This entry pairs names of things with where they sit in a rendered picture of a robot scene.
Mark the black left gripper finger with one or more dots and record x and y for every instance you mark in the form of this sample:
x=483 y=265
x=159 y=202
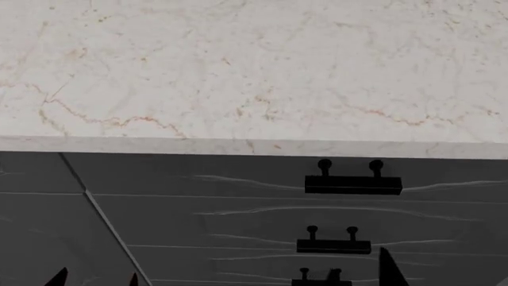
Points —
x=133 y=280
x=58 y=278

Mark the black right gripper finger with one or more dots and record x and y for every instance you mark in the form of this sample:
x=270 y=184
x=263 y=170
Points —
x=391 y=269

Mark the dark grey cabinet side unit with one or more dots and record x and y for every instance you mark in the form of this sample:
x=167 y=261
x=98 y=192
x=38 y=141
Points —
x=39 y=220

